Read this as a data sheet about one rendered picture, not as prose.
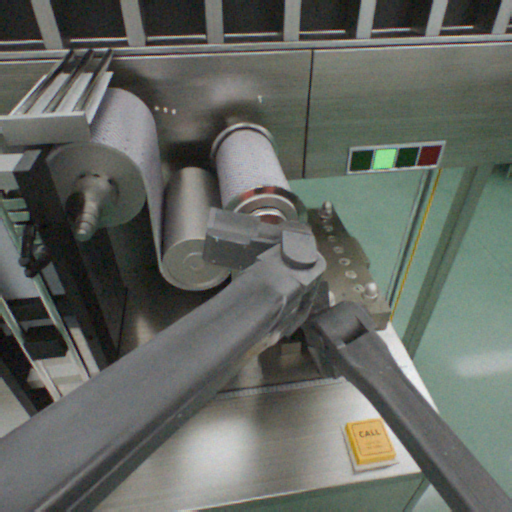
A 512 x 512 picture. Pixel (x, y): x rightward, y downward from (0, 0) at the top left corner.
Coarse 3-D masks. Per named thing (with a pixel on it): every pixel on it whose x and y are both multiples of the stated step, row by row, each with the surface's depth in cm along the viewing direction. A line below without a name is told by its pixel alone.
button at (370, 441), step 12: (360, 420) 74; (372, 420) 74; (348, 432) 73; (360, 432) 72; (372, 432) 72; (384, 432) 72; (360, 444) 70; (372, 444) 70; (384, 444) 70; (360, 456) 69; (372, 456) 69; (384, 456) 69
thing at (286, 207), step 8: (248, 200) 62; (256, 200) 62; (264, 200) 63; (272, 200) 63; (280, 200) 63; (240, 208) 63; (248, 208) 63; (280, 208) 64; (288, 208) 64; (288, 216) 65; (296, 216) 66
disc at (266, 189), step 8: (264, 184) 62; (272, 184) 62; (240, 192) 62; (248, 192) 62; (256, 192) 62; (264, 192) 62; (272, 192) 62; (280, 192) 63; (288, 192) 63; (232, 200) 62; (240, 200) 62; (288, 200) 64; (296, 200) 64; (224, 208) 63; (232, 208) 63; (296, 208) 65; (304, 208) 65; (304, 216) 66
